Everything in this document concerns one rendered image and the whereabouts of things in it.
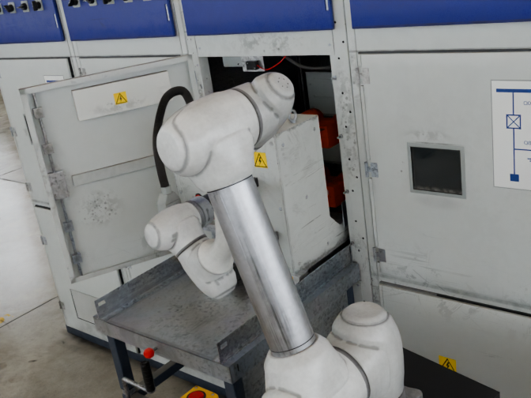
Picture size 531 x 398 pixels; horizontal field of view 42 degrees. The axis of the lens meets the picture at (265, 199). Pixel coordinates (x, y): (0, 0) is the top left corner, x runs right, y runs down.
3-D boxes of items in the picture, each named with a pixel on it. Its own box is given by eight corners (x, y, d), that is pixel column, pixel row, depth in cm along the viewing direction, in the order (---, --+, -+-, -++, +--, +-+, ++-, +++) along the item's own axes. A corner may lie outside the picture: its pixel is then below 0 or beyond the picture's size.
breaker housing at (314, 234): (295, 278, 222) (275, 133, 205) (188, 252, 253) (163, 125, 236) (377, 219, 257) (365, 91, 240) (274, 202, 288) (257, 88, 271)
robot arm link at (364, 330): (419, 380, 165) (414, 302, 157) (374, 423, 154) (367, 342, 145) (363, 357, 176) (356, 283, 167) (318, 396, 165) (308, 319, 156)
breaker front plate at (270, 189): (292, 279, 221) (272, 137, 205) (187, 253, 252) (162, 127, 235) (295, 277, 222) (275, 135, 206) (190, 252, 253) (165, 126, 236)
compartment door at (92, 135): (68, 277, 264) (16, 87, 238) (221, 231, 285) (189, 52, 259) (71, 284, 258) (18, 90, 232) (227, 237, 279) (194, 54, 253)
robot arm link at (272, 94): (247, 100, 161) (204, 118, 152) (283, 50, 147) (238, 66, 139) (280, 144, 159) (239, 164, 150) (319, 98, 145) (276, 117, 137)
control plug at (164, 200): (173, 244, 238) (163, 197, 232) (163, 242, 241) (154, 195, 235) (190, 235, 243) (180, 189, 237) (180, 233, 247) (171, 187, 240)
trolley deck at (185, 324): (232, 384, 193) (229, 366, 191) (96, 331, 232) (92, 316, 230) (360, 279, 240) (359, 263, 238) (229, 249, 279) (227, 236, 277)
